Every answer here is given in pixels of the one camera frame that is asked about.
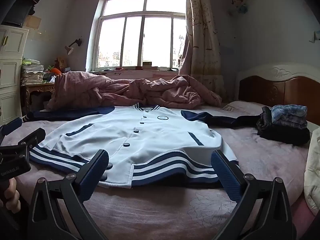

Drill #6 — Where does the person's left hand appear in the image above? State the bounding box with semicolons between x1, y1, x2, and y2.
4;177;21;213

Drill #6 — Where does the white and navy jacket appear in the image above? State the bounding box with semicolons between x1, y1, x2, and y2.
22;104;265;189

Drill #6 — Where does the stack of papers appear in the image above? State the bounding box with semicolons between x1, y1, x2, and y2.
21;58;45;85

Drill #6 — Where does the small wall decoration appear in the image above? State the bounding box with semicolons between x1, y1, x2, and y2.
231;0;248;14

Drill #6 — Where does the wall lamp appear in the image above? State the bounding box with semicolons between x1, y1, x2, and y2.
64;38;82;55

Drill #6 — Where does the white cloth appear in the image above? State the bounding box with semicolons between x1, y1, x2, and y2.
304;127;320;217

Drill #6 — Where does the white framed window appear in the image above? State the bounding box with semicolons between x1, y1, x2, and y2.
86;0;191;73

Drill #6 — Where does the pink quilt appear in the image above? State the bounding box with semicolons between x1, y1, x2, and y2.
47;71;223;111

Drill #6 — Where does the bed with pink sheet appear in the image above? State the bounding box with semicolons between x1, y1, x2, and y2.
0;100;320;240

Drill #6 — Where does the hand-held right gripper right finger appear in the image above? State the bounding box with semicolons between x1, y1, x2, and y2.
211;149;297;240

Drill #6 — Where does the wooden bed headboard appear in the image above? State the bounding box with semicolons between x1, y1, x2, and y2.
235;63;320;126

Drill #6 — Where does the carved wooden desk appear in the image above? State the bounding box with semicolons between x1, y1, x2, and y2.
20;82;56;113

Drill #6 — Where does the pink pillow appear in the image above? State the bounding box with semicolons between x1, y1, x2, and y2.
221;100;270;117

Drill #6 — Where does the blue plaid folded garment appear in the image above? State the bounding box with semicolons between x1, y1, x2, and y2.
271;104;308;130

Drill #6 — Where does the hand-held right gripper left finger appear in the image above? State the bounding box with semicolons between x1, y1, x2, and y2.
27;149;110;240

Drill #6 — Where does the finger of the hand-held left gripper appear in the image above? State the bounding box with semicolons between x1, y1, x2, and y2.
0;127;47;157
0;117;23;143

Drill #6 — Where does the black folded garment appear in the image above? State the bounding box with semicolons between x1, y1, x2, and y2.
257;106;311;145

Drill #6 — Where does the floral cream curtain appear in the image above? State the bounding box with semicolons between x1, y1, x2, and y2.
178;0;226;101

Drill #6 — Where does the white cabinet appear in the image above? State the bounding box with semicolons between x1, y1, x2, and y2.
0;25;30;127

